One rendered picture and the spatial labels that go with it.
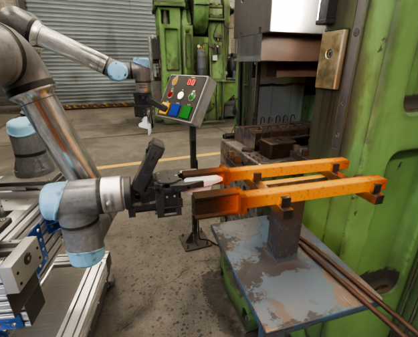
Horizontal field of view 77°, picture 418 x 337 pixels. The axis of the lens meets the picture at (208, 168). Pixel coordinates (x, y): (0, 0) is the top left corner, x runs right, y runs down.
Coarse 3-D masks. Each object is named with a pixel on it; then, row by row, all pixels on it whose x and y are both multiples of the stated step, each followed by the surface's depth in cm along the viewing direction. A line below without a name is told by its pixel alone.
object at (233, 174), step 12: (204, 168) 59; (216, 168) 59; (228, 168) 60; (240, 168) 60; (252, 168) 60; (264, 168) 60; (276, 168) 61; (288, 168) 62; (300, 168) 63; (312, 168) 64; (324, 168) 65; (228, 180) 58; (240, 180) 60
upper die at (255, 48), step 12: (252, 36) 102; (264, 36) 96; (276, 36) 97; (288, 36) 99; (300, 36) 101; (312, 36) 102; (240, 48) 112; (252, 48) 103; (264, 48) 97; (276, 48) 99; (288, 48) 101; (300, 48) 102; (312, 48) 104; (240, 60) 113; (252, 60) 104; (264, 60) 99; (276, 60) 101; (288, 60) 102; (300, 60) 104; (312, 60) 106
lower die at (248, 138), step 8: (240, 128) 121; (256, 128) 114; (264, 128) 115; (272, 128) 117; (288, 128) 117; (296, 128) 117; (304, 128) 117; (240, 136) 122; (248, 136) 115; (256, 136) 109; (264, 136) 111; (272, 136) 112; (248, 144) 116; (304, 144) 120
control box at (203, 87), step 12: (168, 84) 165; (180, 84) 158; (204, 84) 144; (216, 84) 150; (204, 96) 146; (180, 108) 152; (192, 108) 146; (204, 108) 148; (168, 120) 169; (180, 120) 150; (192, 120) 144
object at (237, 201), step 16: (368, 176) 56; (208, 192) 47; (224, 192) 47; (240, 192) 48; (256, 192) 49; (272, 192) 49; (288, 192) 49; (304, 192) 50; (320, 192) 51; (336, 192) 52; (352, 192) 54; (208, 208) 47; (224, 208) 48; (240, 208) 47
